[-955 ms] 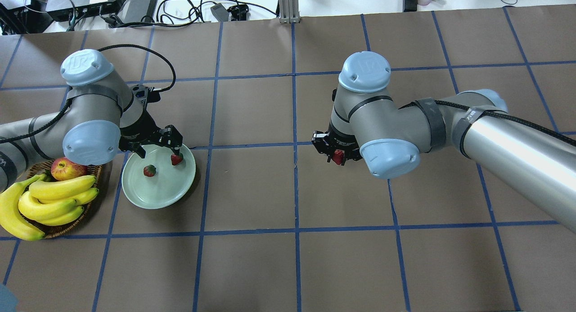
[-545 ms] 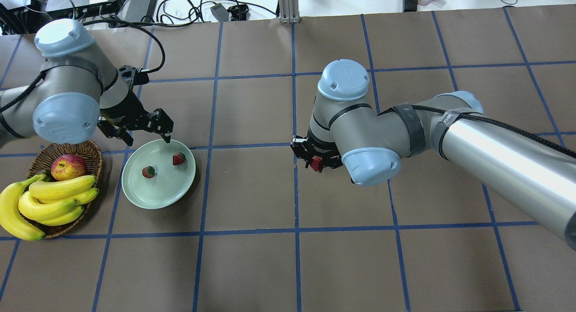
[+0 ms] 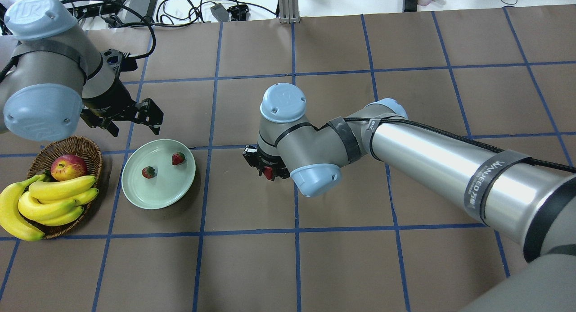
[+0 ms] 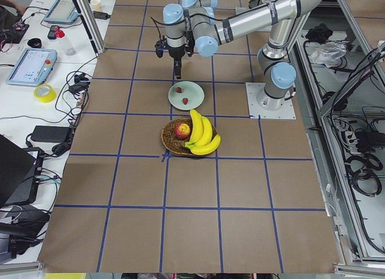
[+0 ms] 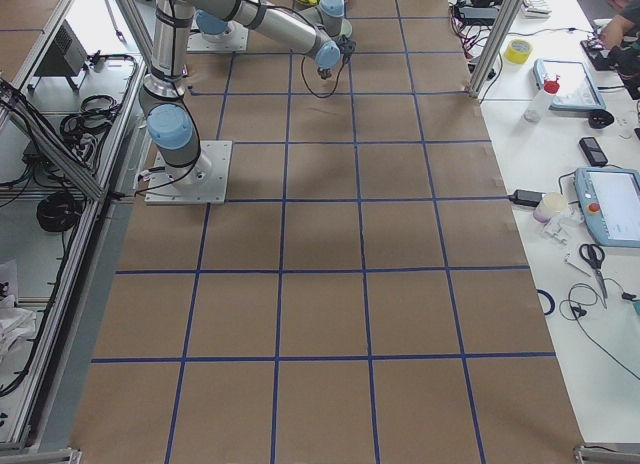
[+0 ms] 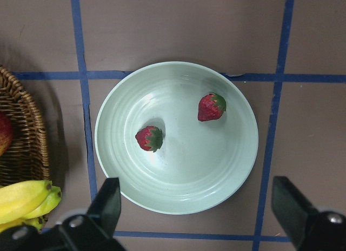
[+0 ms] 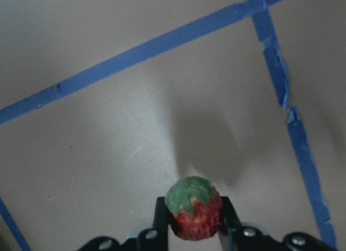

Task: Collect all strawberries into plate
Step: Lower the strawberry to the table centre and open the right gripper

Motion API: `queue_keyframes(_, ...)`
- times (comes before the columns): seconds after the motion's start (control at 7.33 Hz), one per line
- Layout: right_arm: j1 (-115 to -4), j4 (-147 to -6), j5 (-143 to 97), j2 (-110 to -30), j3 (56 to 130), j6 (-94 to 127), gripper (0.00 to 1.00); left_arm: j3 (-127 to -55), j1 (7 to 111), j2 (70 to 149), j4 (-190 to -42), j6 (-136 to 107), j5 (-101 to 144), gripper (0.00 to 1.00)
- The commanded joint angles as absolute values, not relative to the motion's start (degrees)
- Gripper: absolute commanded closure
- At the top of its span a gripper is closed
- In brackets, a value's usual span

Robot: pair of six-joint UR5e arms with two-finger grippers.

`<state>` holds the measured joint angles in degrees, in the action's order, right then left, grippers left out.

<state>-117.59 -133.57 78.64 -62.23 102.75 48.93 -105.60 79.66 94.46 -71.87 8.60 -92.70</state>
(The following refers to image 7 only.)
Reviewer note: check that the strawberry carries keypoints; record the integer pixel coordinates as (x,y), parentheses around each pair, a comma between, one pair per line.
(195,207)

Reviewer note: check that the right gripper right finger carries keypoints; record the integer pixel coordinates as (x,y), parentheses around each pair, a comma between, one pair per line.
(237,235)

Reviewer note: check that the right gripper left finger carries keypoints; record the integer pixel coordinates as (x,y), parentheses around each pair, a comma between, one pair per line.
(152,238)

